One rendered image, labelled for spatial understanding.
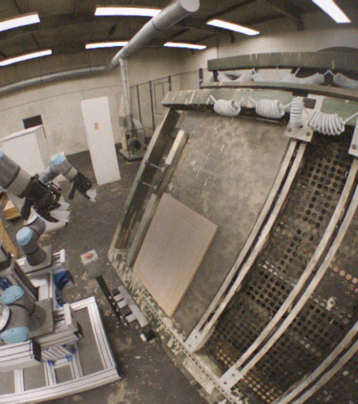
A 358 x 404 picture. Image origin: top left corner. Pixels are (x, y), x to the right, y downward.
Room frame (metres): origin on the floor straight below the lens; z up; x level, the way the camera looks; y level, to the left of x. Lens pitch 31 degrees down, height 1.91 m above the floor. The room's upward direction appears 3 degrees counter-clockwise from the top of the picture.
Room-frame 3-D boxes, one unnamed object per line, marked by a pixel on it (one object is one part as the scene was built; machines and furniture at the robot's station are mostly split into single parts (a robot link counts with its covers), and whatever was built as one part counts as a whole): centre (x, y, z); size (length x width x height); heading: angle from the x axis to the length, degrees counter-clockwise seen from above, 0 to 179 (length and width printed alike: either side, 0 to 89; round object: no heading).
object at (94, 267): (0.95, 0.68, 0.84); 0.12 x 0.12 x 0.18; 35
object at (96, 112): (4.65, 1.84, 1.03); 0.61 x 0.58 x 2.05; 27
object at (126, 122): (6.52, 1.48, 1.10); 1.37 x 0.70 x 2.20; 27
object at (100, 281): (0.95, 0.68, 0.38); 0.06 x 0.06 x 0.75; 35
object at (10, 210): (3.07, 3.62, 0.15); 0.61 x 0.52 x 0.31; 27
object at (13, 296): (0.36, 0.78, 1.20); 0.13 x 0.12 x 0.14; 28
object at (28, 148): (2.81, 2.48, 0.88); 0.90 x 0.60 x 1.75; 27
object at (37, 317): (0.36, 0.79, 1.09); 0.15 x 0.15 x 0.10
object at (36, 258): (0.80, 1.01, 1.09); 0.15 x 0.15 x 0.10
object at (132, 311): (0.63, 0.36, 0.69); 0.50 x 0.14 x 0.24; 35
